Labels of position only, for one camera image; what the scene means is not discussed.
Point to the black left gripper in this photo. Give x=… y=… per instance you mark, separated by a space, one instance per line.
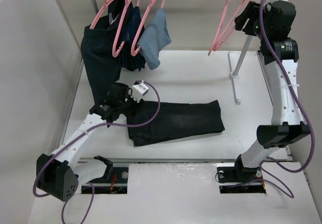
x=135 y=105

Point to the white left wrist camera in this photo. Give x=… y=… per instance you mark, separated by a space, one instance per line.
x=138 y=90

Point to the black trousers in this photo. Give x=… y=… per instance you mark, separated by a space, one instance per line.
x=178 y=120

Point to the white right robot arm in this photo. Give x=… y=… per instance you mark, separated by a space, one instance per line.
x=272 y=24

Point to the light blue hanging shorts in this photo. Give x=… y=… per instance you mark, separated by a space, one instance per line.
x=154 y=39

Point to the dark teal hanging trousers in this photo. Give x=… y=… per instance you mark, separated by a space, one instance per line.
x=96 y=48

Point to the white clothes rack frame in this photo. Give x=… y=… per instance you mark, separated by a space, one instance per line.
x=234 y=75

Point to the aluminium rail at table front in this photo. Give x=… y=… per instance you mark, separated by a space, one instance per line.
x=161 y=176

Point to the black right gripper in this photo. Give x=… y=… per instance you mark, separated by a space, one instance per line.
x=252 y=10

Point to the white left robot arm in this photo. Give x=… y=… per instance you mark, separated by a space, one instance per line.
x=58 y=174

